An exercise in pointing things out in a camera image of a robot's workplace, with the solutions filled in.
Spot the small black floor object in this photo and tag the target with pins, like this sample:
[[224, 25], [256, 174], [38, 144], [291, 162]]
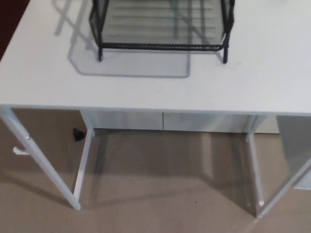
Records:
[[78, 135]]

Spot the white desk hook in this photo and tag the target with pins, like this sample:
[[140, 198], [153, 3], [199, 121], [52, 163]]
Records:
[[16, 151]]

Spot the dark red wooden panel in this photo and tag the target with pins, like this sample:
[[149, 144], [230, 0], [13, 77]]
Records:
[[7, 24]]

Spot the white cabinet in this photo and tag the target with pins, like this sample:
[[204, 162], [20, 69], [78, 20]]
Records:
[[194, 121]]

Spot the white desk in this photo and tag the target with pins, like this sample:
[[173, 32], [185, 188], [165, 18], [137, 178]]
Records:
[[145, 92]]

